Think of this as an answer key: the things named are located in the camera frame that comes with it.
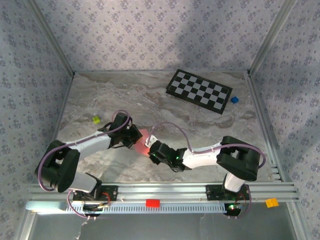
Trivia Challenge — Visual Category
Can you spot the black and white checkerboard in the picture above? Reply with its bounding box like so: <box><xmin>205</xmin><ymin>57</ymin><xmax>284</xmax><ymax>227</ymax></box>
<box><xmin>165</xmin><ymin>69</ymin><xmax>233</xmax><ymax>115</ymax></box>

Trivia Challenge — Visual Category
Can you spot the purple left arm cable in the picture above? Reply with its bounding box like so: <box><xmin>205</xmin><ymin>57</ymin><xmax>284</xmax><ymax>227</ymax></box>
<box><xmin>36</xmin><ymin>109</ymin><xmax>133</xmax><ymax>221</ymax></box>

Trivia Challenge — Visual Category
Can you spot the aluminium side rail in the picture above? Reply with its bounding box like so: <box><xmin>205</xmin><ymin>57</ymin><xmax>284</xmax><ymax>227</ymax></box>
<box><xmin>38</xmin><ymin>73</ymin><xmax>76</xmax><ymax>185</ymax></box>
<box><xmin>245</xmin><ymin>71</ymin><xmax>286</xmax><ymax>183</ymax></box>

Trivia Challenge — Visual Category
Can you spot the aluminium frame post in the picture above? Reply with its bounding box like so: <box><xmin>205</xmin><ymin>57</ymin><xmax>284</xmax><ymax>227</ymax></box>
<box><xmin>247</xmin><ymin>0</ymin><xmax>300</xmax><ymax>76</ymax></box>

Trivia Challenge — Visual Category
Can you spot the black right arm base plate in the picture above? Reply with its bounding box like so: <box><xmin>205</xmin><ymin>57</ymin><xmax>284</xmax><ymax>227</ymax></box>
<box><xmin>205</xmin><ymin>184</ymin><xmax>252</xmax><ymax>201</ymax></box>

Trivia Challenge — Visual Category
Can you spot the red toy brick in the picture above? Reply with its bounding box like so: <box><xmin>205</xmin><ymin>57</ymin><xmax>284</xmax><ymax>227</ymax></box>
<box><xmin>145</xmin><ymin>198</ymin><xmax>161</xmax><ymax>208</ymax></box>

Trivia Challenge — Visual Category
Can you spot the orange toy brick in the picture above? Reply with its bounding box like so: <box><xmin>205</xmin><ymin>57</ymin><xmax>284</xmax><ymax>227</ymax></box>
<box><xmin>264</xmin><ymin>197</ymin><xmax>280</xmax><ymax>209</ymax></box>

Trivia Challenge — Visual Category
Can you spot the black controller board with wires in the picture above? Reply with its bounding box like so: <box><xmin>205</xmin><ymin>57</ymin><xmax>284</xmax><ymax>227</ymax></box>
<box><xmin>82</xmin><ymin>203</ymin><xmax>111</xmax><ymax>218</ymax></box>

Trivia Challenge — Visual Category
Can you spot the white slotted cable duct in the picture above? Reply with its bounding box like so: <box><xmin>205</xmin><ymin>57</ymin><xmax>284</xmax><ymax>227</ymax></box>
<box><xmin>65</xmin><ymin>201</ymin><xmax>229</xmax><ymax>215</ymax></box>

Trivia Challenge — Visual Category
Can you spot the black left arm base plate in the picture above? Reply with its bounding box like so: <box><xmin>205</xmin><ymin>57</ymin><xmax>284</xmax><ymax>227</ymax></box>
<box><xmin>72</xmin><ymin>185</ymin><xmax>119</xmax><ymax>202</ymax></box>

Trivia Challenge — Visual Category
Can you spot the thin aluminium back rail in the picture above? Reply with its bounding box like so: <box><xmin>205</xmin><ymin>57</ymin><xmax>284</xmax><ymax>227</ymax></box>
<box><xmin>73</xmin><ymin>69</ymin><xmax>251</xmax><ymax>75</ymax></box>

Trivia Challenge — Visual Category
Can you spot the black controller board with lights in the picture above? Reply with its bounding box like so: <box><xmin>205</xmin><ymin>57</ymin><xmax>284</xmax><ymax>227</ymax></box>
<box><xmin>223</xmin><ymin>202</ymin><xmax>245</xmax><ymax>216</ymax></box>

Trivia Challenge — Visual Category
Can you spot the long aluminium base rail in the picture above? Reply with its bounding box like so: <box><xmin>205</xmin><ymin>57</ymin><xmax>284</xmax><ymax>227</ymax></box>
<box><xmin>27</xmin><ymin>181</ymin><xmax>300</xmax><ymax>204</ymax></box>

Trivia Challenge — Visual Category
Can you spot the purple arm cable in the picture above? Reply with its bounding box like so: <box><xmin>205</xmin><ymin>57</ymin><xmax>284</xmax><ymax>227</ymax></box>
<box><xmin>36</xmin><ymin>109</ymin><xmax>133</xmax><ymax>221</ymax></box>
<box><xmin>149</xmin><ymin>121</ymin><xmax>267</xmax><ymax>220</ymax></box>

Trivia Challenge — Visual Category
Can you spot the white cable connector tag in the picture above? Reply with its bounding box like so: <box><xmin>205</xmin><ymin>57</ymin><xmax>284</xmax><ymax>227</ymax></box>
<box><xmin>144</xmin><ymin>135</ymin><xmax>157</xmax><ymax>148</ymax></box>

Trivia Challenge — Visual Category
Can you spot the pink square paper sheet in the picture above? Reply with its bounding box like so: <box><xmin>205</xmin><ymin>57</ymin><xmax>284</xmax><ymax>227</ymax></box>
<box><xmin>134</xmin><ymin>128</ymin><xmax>153</xmax><ymax>156</ymax></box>

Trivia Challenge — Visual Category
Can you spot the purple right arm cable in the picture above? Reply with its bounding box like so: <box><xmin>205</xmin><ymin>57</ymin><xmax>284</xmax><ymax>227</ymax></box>
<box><xmin>149</xmin><ymin>121</ymin><xmax>267</xmax><ymax>220</ymax></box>

